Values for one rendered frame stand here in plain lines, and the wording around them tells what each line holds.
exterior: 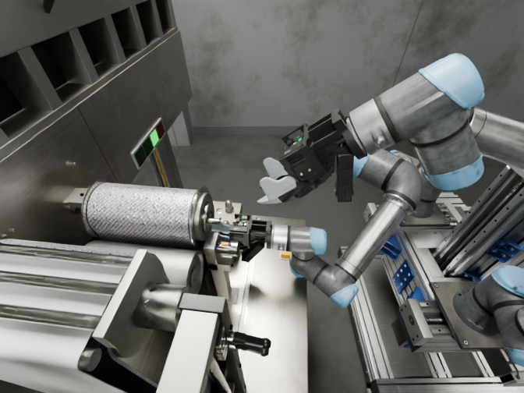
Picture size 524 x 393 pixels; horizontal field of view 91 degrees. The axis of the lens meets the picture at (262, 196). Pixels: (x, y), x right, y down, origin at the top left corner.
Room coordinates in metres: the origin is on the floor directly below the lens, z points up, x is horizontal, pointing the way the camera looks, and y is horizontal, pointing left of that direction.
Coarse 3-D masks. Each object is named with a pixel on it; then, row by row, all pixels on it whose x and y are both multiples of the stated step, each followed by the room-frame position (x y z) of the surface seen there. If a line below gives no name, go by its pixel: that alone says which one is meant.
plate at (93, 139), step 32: (160, 64) 1.08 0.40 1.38; (96, 96) 0.68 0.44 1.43; (128, 96) 0.81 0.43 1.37; (160, 96) 1.01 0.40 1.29; (192, 96) 1.33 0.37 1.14; (64, 128) 0.53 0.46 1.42; (96, 128) 0.62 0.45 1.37; (128, 128) 0.75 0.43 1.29; (0, 160) 0.38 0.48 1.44; (32, 160) 0.43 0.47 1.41; (64, 160) 0.49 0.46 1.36; (96, 160) 0.57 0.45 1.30; (128, 160) 0.69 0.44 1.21; (0, 192) 0.34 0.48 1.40; (32, 192) 0.38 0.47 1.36; (64, 192) 0.44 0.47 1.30; (0, 224) 0.30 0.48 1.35; (32, 224) 0.34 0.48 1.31; (64, 224) 0.39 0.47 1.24
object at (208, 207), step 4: (204, 204) 0.42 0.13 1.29; (208, 204) 0.41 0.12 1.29; (212, 204) 0.43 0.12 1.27; (204, 208) 0.40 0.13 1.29; (208, 208) 0.41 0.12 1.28; (212, 208) 0.43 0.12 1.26; (204, 212) 0.39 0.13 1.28; (208, 212) 0.40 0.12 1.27; (212, 212) 0.42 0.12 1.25; (204, 216) 0.39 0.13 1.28; (208, 216) 0.40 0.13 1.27; (212, 216) 0.42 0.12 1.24; (204, 220) 0.38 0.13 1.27; (204, 224) 0.37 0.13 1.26; (208, 224) 0.39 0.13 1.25; (212, 224) 0.41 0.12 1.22; (204, 228) 0.37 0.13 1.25; (208, 228) 0.38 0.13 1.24
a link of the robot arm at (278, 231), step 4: (272, 228) 0.46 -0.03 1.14; (276, 228) 0.45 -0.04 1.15; (280, 228) 0.45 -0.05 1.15; (284, 228) 0.45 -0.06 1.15; (272, 232) 0.44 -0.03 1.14; (276, 232) 0.44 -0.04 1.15; (280, 232) 0.44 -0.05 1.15; (284, 232) 0.44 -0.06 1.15; (272, 236) 0.43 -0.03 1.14; (276, 236) 0.43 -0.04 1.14; (280, 236) 0.43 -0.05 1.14; (284, 236) 0.43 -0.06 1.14; (272, 240) 0.43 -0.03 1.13; (276, 240) 0.42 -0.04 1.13; (280, 240) 0.42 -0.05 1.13; (284, 240) 0.42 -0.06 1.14; (272, 244) 0.42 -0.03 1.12; (276, 244) 0.42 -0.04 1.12; (280, 244) 0.42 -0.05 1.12; (284, 244) 0.41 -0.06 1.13; (272, 248) 0.42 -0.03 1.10; (276, 248) 0.41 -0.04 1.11; (280, 248) 0.41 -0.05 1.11; (284, 248) 0.41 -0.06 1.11
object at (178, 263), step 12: (96, 240) 0.36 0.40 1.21; (156, 252) 0.32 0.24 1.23; (168, 252) 0.32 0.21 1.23; (180, 252) 0.32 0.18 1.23; (192, 252) 0.33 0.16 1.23; (168, 264) 0.29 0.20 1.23; (180, 264) 0.29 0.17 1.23; (192, 264) 0.30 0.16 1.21; (168, 276) 0.27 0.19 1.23; (180, 276) 0.26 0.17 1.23; (192, 276) 0.28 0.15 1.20; (192, 288) 0.27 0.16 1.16
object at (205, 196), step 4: (200, 196) 0.42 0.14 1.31; (204, 196) 0.42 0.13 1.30; (208, 196) 0.45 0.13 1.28; (200, 200) 0.41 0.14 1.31; (204, 200) 0.42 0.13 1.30; (208, 200) 0.44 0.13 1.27; (212, 200) 0.46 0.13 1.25; (196, 204) 0.40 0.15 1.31; (200, 204) 0.40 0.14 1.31; (196, 208) 0.39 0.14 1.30; (200, 208) 0.39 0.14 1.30; (196, 212) 0.38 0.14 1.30; (200, 212) 0.38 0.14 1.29; (196, 216) 0.37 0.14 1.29; (200, 216) 0.38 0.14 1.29; (196, 220) 0.37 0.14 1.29; (200, 220) 0.38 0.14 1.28; (196, 224) 0.36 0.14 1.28; (200, 224) 0.37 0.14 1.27; (196, 228) 0.36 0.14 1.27; (200, 228) 0.36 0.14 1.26; (196, 232) 0.35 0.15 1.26; (200, 232) 0.36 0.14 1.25; (204, 232) 0.38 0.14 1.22; (196, 236) 0.35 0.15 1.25; (200, 236) 0.35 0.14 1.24; (204, 236) 0.37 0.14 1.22
